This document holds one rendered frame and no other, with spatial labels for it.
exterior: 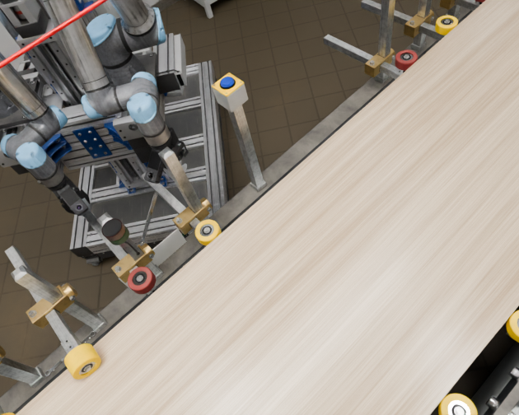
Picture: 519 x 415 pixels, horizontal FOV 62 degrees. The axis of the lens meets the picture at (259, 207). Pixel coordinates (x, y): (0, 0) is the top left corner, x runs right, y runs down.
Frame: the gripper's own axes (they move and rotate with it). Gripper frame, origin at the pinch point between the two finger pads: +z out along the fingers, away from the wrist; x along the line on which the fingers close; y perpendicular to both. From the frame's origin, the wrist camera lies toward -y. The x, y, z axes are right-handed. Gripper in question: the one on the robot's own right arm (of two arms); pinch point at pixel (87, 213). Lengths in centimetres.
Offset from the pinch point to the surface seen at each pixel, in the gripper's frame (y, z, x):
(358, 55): -24, 1, -123
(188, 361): -73, -8, 4
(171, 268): -34.3, 12.5, -9.5
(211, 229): -46, -8, -26
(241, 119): -34, -26, -55
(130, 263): -33.4, -4.5, -0.4
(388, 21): -34, -17, -128
